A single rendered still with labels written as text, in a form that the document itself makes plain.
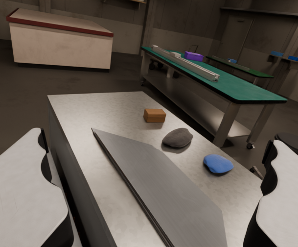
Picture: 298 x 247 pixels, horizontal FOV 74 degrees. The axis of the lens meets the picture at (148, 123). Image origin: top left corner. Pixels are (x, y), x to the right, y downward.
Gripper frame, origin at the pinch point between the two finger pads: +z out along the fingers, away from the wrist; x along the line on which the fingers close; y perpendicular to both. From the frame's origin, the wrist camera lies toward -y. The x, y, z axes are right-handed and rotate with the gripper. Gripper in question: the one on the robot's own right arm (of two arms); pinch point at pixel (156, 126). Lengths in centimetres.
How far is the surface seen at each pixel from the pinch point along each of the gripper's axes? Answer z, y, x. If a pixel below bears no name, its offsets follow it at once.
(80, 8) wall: 753, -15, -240
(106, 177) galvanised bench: 35, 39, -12
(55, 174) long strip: 53, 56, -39
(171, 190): 32, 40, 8
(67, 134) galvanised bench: 55, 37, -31
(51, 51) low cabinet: 449, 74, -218
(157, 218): 21.9, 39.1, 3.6
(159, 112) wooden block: 80, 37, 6
